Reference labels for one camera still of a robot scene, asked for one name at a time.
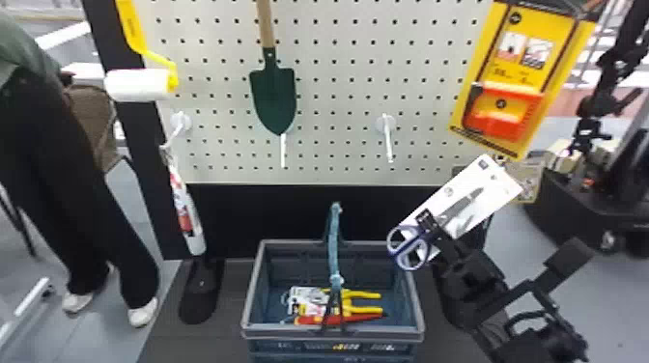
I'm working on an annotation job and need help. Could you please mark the white pegboard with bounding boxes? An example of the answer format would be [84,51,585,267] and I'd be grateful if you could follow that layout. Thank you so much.
[80,0,501,326]

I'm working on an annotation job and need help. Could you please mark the green garden trowel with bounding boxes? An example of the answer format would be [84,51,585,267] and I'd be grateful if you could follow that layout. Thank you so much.
[248,0,298,137]

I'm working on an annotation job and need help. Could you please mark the yellow pliers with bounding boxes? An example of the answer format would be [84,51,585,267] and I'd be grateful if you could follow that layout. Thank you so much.
[286,286,385,319]

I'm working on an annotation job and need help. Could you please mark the yellow paint roller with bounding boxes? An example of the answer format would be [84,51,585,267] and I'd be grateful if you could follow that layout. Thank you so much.
[103,0,181,103]

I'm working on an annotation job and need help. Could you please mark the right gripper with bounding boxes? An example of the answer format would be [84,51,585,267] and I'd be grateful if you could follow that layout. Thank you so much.
[414,209,509,329]

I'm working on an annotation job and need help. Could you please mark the orange tool on yellow card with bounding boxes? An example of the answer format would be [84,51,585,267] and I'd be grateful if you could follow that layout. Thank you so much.
[447,0,601,163]

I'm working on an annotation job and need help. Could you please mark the blue basket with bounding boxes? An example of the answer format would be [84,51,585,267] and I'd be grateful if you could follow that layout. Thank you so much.
[240,201,427,363]

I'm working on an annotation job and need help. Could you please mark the person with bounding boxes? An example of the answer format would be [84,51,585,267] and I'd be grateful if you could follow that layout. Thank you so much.
[0,10,161,329]

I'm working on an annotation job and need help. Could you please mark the white sealant tube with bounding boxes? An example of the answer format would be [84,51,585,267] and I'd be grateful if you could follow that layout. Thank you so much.
[158,143,208,257]

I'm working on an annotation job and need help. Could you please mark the red pliers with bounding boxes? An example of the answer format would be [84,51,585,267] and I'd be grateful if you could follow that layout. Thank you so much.
[294,312,385,327]

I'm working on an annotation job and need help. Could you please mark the scissors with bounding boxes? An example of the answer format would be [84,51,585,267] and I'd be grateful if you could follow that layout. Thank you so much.
[385,154,525,272]

